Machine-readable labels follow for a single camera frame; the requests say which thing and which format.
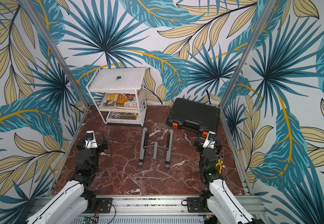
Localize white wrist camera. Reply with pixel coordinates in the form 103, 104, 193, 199
84, 131, 97, 149
202, 131, 216, 149

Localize aluminium front rail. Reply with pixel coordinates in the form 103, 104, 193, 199
24, 195, 269, 224

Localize white three-tier shelf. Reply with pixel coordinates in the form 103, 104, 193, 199
85, 67, 147, 127

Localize right aluminium corner post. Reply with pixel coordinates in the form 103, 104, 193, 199
219, 1, 276, 111

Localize silver laptop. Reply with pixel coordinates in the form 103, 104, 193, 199
86, 67, 146, 92

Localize black plastic tool case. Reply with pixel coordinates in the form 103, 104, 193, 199
166, 98, 220, 137

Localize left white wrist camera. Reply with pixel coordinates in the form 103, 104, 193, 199
84, 131, 97, 149

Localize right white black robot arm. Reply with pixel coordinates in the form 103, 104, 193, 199
194, 137, 264, 224

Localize left aluminium corner post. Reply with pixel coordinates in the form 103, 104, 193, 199
20, 0, 89, 107

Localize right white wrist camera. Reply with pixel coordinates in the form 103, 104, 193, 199
202, 131, 216, 149

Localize grey folding laptop stand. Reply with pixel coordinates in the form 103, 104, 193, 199
138, 127, 174, 169

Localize aluminium corner post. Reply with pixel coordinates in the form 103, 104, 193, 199
219, 1, 276, 111
20, 0, 89, 107

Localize white folio book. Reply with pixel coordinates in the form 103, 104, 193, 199
106, 112, 140, 125

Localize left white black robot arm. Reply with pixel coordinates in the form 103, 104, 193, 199
24, 131, 108, 224

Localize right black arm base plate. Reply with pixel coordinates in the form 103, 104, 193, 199
186, 197, 210, 213

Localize yellow black pliers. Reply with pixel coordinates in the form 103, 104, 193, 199
215, 155, 224, 174

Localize orange illustrated magazine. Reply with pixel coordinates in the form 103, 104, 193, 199
98, 93, 138, 109

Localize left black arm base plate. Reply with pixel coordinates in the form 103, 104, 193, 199
87, 198, 113, 214

